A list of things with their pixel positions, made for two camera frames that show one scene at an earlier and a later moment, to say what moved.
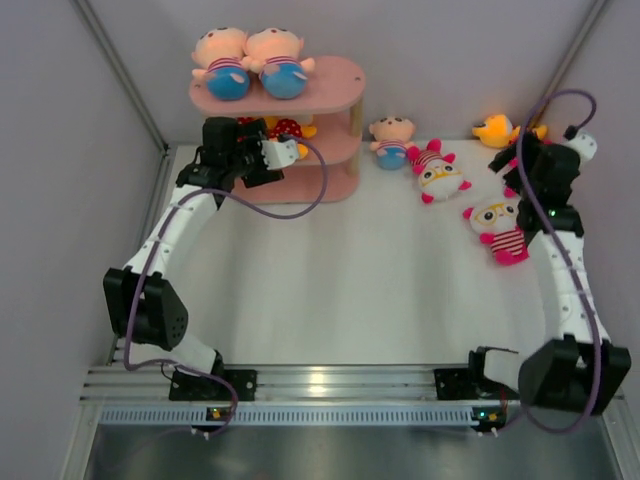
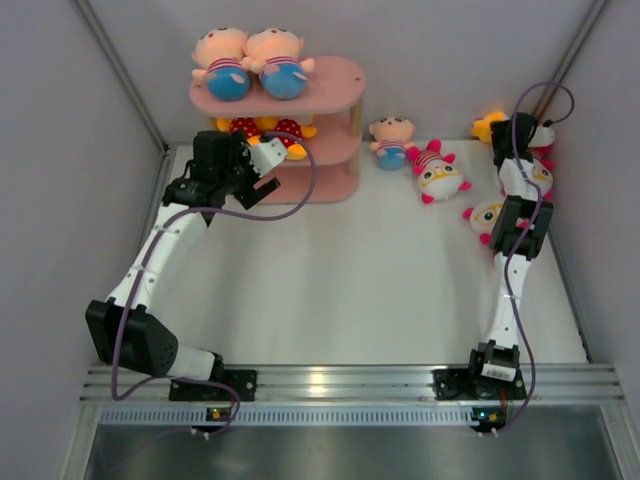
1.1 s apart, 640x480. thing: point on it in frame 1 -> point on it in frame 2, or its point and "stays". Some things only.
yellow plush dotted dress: (277, 127) stays
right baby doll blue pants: (276, 56) stays
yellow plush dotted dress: (497, 131) stays
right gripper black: (530, 148) -> (496, 129)
